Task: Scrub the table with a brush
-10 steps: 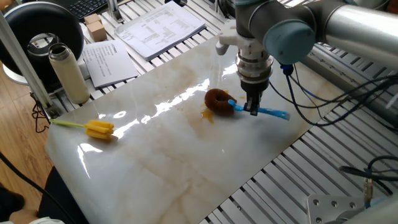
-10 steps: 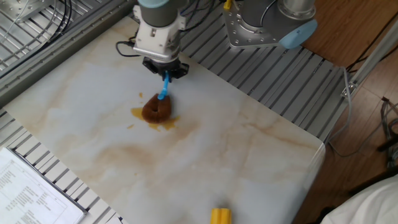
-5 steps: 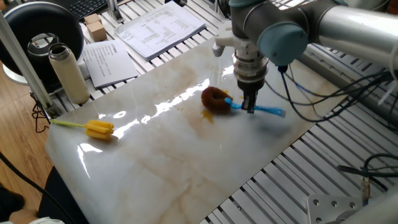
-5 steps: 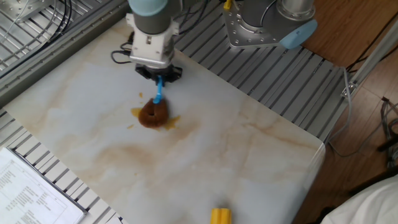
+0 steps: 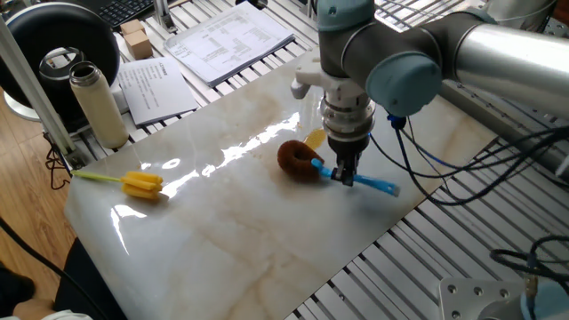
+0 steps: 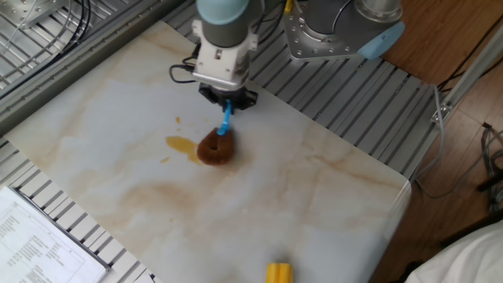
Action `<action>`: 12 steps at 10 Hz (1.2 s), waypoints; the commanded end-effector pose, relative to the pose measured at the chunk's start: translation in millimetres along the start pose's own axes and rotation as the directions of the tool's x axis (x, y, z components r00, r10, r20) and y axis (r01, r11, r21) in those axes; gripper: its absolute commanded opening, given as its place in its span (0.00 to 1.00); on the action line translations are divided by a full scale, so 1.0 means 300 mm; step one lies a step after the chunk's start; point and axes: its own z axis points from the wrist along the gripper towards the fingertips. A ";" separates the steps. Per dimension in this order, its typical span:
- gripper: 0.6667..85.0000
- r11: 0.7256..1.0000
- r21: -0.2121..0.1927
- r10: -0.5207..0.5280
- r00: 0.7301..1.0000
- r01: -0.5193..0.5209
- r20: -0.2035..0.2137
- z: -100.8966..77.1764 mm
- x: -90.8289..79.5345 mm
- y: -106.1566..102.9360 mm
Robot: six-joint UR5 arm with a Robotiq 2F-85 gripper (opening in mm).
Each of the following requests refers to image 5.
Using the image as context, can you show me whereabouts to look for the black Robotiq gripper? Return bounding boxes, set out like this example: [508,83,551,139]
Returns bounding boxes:
[327,132,371,188]

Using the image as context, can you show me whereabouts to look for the blue handled brown bristle brush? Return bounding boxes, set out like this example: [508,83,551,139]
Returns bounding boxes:
[276,139,401,197]

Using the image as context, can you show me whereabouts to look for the yellow sponge bottle brush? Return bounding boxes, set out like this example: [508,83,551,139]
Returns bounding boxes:
[70,170,164,200]

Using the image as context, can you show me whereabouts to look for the orange liquid spill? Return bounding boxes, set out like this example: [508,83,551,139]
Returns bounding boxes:
[303,127,328,151]

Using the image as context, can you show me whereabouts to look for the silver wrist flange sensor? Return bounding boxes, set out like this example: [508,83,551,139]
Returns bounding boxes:
[319,91,377,143]

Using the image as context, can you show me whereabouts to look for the marble pattern tile slab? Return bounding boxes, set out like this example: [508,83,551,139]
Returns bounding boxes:
[63,46,498,320]

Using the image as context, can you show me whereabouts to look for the stapled printed paper stack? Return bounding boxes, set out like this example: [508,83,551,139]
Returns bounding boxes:
[163,1,295,88]

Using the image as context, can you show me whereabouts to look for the white text booklet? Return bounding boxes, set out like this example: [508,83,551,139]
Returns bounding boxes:
[117,56,199,127]

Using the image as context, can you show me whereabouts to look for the small metal stand foot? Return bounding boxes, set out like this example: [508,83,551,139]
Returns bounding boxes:
[153,0,179,35]

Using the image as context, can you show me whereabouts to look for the large wooden block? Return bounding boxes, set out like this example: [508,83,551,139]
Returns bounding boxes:
[123,29,154,61]

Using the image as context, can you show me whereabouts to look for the cream thermos bottle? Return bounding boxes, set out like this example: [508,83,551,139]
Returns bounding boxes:
[68,60,130,149]

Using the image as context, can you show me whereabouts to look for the black computer keyboard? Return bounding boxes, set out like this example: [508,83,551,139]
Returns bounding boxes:
[86,0,156,30]

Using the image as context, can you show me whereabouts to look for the person white shirt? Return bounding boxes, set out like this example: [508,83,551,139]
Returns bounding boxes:
[42,309,92,320]

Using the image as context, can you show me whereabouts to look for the blue plug cable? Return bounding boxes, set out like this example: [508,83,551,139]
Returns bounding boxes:
[386,114,490,172]

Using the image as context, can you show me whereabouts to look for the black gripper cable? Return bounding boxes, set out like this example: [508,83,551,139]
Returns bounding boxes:
[368,113,569,208]

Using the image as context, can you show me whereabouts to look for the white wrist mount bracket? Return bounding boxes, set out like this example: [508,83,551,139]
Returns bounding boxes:
[291,60,370,101]

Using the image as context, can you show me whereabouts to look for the grey aluminium table rail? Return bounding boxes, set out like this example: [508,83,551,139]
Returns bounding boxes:
[439,79,569,179]

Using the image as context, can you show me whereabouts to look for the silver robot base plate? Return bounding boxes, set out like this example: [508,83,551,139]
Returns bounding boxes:
[438,277,528,320]

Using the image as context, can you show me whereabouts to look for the black cable with metal plug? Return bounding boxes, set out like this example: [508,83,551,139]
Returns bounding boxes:
[488,235,569,285]

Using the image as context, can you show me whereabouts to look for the thin black tangled wires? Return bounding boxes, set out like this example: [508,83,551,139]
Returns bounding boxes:
[43,132,73,191]

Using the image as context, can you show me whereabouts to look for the black round ring fan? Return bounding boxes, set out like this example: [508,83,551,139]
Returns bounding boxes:
[0,2,121,134]

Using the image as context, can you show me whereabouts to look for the thick black floor cable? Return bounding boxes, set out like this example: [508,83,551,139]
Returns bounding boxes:
[0,216,110,320]

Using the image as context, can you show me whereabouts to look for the aluminium frame post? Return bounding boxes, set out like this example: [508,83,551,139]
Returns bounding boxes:
[0,15,90,170]

